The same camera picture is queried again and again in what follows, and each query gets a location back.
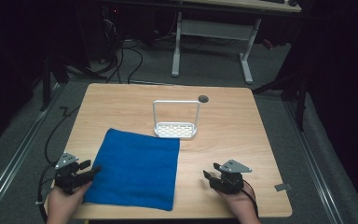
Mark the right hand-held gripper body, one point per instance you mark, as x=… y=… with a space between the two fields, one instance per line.
x=231 y=179

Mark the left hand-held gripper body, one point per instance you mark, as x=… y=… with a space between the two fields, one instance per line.
x=66 y=160

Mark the blue towel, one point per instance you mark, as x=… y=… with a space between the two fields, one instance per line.
x=136 y=169

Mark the person's right hand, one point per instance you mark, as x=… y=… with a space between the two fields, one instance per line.
x=244 y=207

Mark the person's left hand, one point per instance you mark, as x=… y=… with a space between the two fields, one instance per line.
x=60 y=207

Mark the grey tape piece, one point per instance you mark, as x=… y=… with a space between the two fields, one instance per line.
x=282 y=187

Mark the white rack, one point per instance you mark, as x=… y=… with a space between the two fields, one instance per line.
x=175 y=130

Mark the dark round table grommet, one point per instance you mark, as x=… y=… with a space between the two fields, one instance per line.
x=203 y=99

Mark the black metal stand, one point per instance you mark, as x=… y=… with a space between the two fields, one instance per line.
x=300 y=102
x=46 y=84

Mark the white-legged desk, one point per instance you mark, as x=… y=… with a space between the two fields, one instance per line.
x=213 y=29

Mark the black computer tower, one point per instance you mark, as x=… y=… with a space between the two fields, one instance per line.
x=112 y=28

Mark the black computer mouse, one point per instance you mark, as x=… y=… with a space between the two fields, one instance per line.
x=293 y=2

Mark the metal floor rail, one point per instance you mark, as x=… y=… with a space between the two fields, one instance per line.
x=11 y=169
x=315 y=165

